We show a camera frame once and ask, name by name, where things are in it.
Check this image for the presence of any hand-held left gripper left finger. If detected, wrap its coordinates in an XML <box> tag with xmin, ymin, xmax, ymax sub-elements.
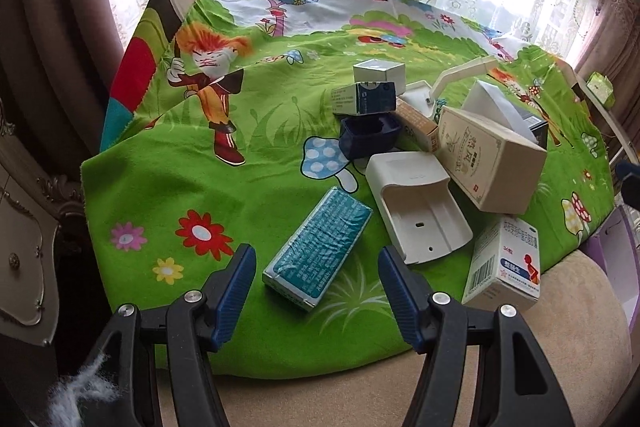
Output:
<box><xmin>82</xmin><ymin>243</ymin><xmax>258</xmax><ymax>427</ymax></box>

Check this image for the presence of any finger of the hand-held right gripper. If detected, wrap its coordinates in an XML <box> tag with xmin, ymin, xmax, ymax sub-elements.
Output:
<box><xmin>616</xmin><ymin>161</ymin><xmax>640</xmax><ymax>208</ymax></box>

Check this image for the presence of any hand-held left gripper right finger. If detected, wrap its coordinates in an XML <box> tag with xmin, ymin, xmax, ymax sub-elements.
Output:
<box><xmin>377</xmin><ymin>246</ymin><xmax>576</xmax><ymax>427</ymax></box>

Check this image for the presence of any teal rectangular box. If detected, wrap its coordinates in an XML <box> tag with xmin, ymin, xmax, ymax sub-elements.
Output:
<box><xmin>261</xmin><ymin>187</ymin><xmax>373</xmax><ymax>312</ymax></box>

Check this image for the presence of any white plastic holder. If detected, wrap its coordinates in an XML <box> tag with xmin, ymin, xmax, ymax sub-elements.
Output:
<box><xmin>365</xmin><ymin>151</ymin><xmax>474</xmax><ymax>266</ymax></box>

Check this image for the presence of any purple box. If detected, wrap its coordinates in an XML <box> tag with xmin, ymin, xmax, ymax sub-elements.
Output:
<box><xmin>590</xmin><ymin>204</ymin><xmax>640</xmax><ymax>323</ymax></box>

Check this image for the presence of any green tissue box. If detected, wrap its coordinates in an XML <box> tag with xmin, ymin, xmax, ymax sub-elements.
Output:
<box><xmin>586</xmin><ymin>71</ymin><xmax>616</xmax><ymax>105</ymax></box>

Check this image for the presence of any white medicine box red label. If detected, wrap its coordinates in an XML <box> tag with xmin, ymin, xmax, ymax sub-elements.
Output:
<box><xmin>461</xmin><ymin>216</ymin><xmax>542</xmax><ymax>312</ymax></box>

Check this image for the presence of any small black box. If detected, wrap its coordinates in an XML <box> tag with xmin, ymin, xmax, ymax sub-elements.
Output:
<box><xmin>520</xmin><ymin>114</ymin><xmax>550</xmax><ymax>148</ymax></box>

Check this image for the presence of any green cartoon printed blanket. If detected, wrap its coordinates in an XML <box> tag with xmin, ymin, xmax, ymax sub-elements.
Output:
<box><xmin>80</xmin><ymin>0</ymin><xmax>616</xmax><ymax>380</ymax></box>

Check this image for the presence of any large beige box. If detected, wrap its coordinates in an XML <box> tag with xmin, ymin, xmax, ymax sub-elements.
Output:
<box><xmin>436</xmin><ymin>106</ymin><xmax>548</xmax><ymax>214</ymax></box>

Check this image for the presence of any dark blue plastic tray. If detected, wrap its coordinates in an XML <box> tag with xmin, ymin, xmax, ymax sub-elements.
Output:
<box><xmin>338</xmin><ymin>114</ymin><xmax>402</xmax><ymax>160</ymax></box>

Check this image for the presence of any large white box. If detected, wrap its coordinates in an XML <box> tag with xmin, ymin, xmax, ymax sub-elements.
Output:
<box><xmin>460</xmin><ymin>79</ymin><xmax>538</xmax><ymax>142</ymax></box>

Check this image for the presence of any brown narrow box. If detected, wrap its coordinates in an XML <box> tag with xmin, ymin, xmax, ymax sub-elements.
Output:
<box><xmin>395</xmin><ymin>101</ymin><xmax>441</xmax><ymax>152</ymax></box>

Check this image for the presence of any white fluffy tuft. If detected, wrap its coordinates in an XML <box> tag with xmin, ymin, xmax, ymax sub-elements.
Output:
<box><xmin>47</xmin><ymin>349</ymin><xmax>131</xmax><ymax>427</ymax></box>

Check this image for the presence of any small blue and white box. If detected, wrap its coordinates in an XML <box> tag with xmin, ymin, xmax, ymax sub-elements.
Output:
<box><xmin>331</xmin><ymin>82</ymin><xmax>398</xmax><ymax>116</ymax></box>

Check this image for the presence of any ornate cream cabinet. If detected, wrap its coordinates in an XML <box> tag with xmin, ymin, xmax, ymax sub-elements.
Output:
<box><xmin>0</xmin><ymin>97</ymin><xmax>86</xmax><ymax>348</ymax></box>

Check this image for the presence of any small grey cube box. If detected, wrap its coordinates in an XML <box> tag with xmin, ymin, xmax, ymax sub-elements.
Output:
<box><xmin>353</xmin><ymin>60</ymin><xmax>406</xmax><ymax>95</ymax></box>

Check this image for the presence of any brown drape curtain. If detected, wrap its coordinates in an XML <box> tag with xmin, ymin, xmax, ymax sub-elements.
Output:
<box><xmin>0</xmin><ymin>0</ymin><xmax>126</xmax><ymax>178</ymax></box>

